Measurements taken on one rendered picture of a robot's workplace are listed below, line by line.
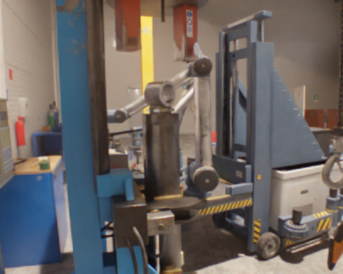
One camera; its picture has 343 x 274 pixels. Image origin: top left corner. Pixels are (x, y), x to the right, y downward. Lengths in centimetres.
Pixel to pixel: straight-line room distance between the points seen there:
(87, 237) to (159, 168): 56
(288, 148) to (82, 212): 207
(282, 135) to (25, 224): 259
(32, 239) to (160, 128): 191
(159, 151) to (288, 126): 167
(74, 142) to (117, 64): 1098
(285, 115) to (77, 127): 201
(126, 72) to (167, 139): 1095
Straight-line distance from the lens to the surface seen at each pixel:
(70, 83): 151
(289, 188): 297
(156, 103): 157
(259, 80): 265
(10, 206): 293
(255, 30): 278
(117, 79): 1236
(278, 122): 281
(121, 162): 192
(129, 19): 153
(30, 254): 309
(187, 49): 170
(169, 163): 156
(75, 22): 156
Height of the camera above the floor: 154
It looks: 8 degrees down
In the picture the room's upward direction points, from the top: 1 degrees counter-clockwise
